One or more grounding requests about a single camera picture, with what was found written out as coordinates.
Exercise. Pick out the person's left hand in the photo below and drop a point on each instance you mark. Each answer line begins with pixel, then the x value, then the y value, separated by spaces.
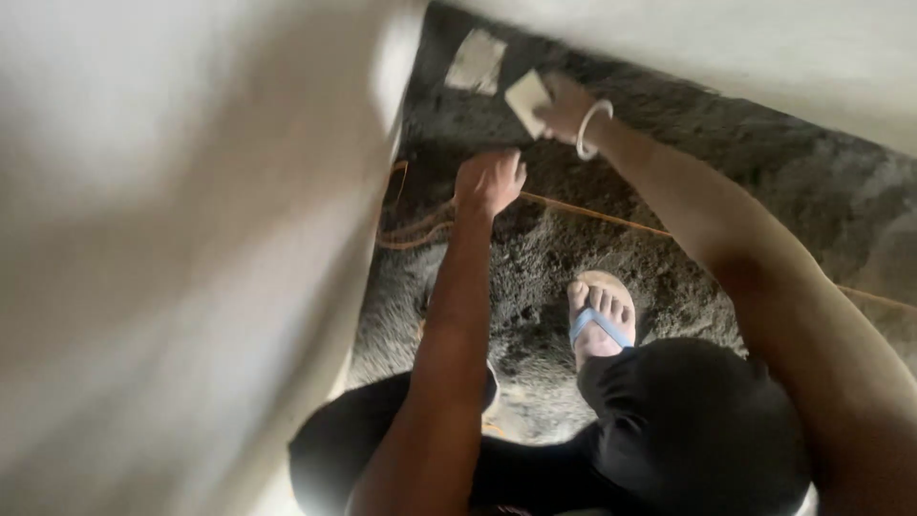
pixel 487 180

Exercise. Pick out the person's right hand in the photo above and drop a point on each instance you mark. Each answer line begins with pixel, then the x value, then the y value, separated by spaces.
pixel 567 107

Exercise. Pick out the person's left fingers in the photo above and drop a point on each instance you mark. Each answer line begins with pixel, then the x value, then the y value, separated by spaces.
pixel 510 163

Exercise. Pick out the person's right fingers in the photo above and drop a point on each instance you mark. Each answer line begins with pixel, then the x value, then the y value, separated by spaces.
pixel 547 120

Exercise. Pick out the pale rectangular sanding block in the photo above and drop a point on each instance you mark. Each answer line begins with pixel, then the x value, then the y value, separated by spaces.
pixel 526 102

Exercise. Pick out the white bangle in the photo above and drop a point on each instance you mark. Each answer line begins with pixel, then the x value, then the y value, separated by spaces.
pixel 592 129

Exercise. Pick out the pale paper sheet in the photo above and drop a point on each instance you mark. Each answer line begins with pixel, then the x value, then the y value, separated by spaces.
pixel 476 62

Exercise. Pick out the person's right foot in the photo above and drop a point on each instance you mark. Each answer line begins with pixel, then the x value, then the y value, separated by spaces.
pixel 596 326

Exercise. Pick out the person's black trousers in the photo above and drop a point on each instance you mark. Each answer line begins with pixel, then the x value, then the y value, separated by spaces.
pixel 645 437

